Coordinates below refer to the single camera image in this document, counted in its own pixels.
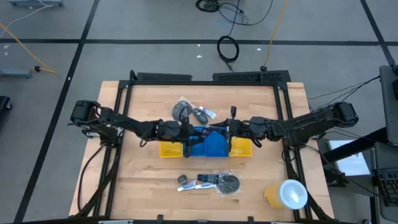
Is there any black keyboard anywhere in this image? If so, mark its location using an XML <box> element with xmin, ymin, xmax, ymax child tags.
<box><xmin>376</xmin><ymin>169</ymin><xmax>398</xmax><ymax>208</ymax></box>

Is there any black flat box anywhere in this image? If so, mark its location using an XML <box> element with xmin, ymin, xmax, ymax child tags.
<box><xmin>136</xmin><ymin>72</ymin><xmax>193</xmax><ymax>82</ymax></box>

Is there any black chair base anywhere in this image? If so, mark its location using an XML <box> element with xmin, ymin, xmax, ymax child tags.
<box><xmin>0</xmin><ymin>95</ymin><xmax>12</xmax><ymax>111</ymax></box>

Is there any yellow canister with white lid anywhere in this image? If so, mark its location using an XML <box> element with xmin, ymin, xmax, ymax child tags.
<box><xmin>263</xmin><ymin>179</ymin><xmax>308</xmax><ymax>210</ymax></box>

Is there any yellow hanging cable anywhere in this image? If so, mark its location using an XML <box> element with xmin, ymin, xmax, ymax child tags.
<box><xmin>264</xmin><ymin>0</ymin><xmax>289</xmax><ymax>68</ymax></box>

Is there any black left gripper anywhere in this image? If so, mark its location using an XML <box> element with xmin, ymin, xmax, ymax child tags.
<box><xmin>157</xmin><ymin>106</ymin><xmax>203</xmax><ymax>158</ymax></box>

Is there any black cable bundle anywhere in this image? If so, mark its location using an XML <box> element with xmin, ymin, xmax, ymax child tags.
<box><xmin>195</xmin><ymin>0</ymin><xmax>274</xmax><ymax>27</ymax></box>

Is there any bagged black round hairbrush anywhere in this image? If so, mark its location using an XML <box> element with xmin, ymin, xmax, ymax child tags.
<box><xmin>197</xmin><ymin>169</ymin><xmax>243</xmax><ymax>197</ymax></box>
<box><xmin>170</xmin><ymin>96</ymin><xmax>195</xmax><ymax>123</ymax></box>

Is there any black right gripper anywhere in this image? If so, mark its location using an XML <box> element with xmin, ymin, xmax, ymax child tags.
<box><xmin>210</xmin><ymin>106</ymin><xmax>265</xmax><ymax>155</ymax></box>

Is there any yellow floor cable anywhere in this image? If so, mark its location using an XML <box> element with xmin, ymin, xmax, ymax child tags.
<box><xmin>0</xmin><ymin>23</ymin><xmax>59</xmax><ymax>75</ymax></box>

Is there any black aluminium table frame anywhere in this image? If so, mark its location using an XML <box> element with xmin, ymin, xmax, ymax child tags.
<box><xmin>93</xmin><ymin>70</ymin><xmax>315</xmax><ymax>224</ymax></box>

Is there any yellow plastic slotted basket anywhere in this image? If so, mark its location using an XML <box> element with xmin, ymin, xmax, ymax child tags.
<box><xmin>159</xmin><ymin>141</ymin><xmax>185</xmax><ymax>159</ymax></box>
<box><xmin>229</xmin><ymin>137</ymin><xmax>253</xmax><ymax>157</ymax></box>

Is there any grey workstation cart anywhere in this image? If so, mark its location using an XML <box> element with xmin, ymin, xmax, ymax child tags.
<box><xmin>371</xmin><ymin>63</ymin><xmax>398</xmax><ymax>223</ymax></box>

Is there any grey stand foot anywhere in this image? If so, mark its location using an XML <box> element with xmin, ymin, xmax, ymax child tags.
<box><xmin>0</xmin><ymin>68</ymin><xmax>32</xmax><ymax>78</ymax></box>

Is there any black coiled cable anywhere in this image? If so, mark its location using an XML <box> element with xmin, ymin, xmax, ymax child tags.
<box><xmin>216</xmin><ymin>0</ymin><xmax>246</xmax><ymax>72</ymax></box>

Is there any white travel toothpaste tube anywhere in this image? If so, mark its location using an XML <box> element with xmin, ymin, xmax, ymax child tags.
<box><xmin>195</xmin><ymin>182</ymin><xmax>218</xmax><ymax>190</ymax></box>
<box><xmin>177</xmin><ymin>179</ymin><xmax>199</xmax><ymax>192</ymax></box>
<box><xmin>198</xmin><ymin>106</ymin><xmax>218</xmax><ymax>120</ymax></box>

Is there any blue plastic slotted basket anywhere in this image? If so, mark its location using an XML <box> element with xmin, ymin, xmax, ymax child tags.
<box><xmin>183</xmin><ymin>126</ymin><xmax>208</xmax><ymax>157</ymax></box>
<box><xmin>206</xmin><ymin>126</ymin><xmax>231</xmax><ymax>157</ymax></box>

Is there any grey stand base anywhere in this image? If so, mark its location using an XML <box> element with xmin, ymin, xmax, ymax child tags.
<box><xmin>6</xmin><ymin>0</ymin><xmax>65</xmax><ymax>7</ymax></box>

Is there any black perforated box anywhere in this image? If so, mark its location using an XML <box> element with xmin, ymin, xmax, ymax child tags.
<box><xmin>213</xmin><ymin>70</ymin><xmax>292</xmax><ymax>83</ymax></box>

